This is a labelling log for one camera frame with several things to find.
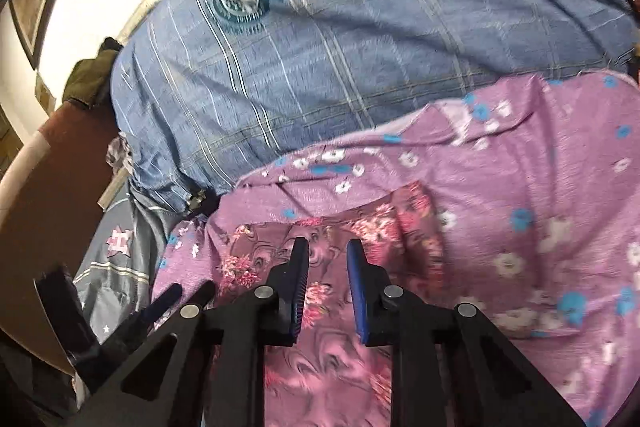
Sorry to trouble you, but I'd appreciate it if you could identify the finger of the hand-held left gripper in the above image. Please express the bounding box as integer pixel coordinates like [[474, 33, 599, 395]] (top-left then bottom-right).
[[114, 283, 184, 350]]

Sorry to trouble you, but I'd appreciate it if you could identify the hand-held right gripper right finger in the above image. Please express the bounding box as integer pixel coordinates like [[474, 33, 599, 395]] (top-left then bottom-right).
[[346, 238, 586, 427]]

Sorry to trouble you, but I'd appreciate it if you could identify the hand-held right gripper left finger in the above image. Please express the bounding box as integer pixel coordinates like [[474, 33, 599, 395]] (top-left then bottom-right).
[[65, 237, 309, 427]]

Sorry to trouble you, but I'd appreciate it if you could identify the maroon floral garment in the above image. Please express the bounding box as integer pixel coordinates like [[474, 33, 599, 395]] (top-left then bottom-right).
[[215, 182, 446, 427]]

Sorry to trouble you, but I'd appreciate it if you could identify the grey garment with print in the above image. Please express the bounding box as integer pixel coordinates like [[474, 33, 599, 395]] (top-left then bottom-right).
[[72, 182, 211, 343]]

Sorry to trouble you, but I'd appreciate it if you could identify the grey patterned crumpled cloth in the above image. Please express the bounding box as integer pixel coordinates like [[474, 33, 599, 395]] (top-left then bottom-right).
[[106, 132, 137, 182]]

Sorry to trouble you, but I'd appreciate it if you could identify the lilac flowered cloth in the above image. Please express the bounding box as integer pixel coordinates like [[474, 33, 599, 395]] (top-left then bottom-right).
[[150, 74, 640, 427]]

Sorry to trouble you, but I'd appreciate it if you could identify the olive green cloth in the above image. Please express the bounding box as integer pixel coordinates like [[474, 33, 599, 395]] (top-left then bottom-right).
[[62, 37, 123, 110]]

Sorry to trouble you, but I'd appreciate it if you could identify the blue striped shirt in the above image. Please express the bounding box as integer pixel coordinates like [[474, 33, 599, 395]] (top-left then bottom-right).
[[110, 0, 640, 212]]

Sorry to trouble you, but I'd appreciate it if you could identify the framed wall picture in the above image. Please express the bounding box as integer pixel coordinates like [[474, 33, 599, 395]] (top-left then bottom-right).
[[7, 0, 76, 70]]

